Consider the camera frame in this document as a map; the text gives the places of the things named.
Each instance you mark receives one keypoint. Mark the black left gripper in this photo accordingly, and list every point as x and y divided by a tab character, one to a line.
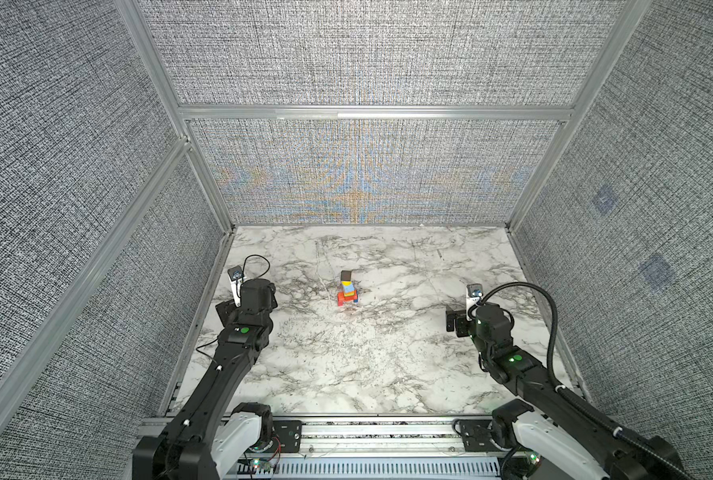
224	310

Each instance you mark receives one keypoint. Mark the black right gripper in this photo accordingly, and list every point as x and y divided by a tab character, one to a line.
461	322

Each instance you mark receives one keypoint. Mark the orange wood block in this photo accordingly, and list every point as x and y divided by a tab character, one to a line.
342	299

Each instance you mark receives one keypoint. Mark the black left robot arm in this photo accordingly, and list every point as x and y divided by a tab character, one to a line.
196	444

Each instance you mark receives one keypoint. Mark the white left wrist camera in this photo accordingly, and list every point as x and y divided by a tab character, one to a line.
236	275

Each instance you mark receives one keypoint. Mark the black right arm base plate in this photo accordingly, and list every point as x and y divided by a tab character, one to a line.
475	435

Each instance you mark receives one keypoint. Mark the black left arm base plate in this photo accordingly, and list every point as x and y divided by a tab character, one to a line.
288	435

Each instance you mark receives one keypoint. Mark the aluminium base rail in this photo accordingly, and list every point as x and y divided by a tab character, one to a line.
586	442

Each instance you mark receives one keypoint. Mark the grey vented cable tray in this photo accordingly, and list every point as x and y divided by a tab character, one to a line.
370	468

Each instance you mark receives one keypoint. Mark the aluminium frame post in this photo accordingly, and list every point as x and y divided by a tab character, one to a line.
571	117

